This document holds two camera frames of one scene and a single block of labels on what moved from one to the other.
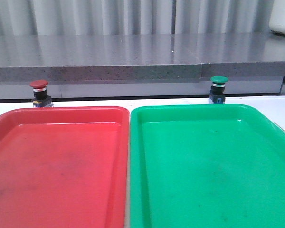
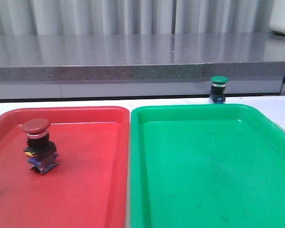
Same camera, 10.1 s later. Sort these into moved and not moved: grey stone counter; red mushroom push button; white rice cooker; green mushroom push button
Moved: red mushroom push button
Not moved: white rice cooker; green mushroom push button; grey stone counter
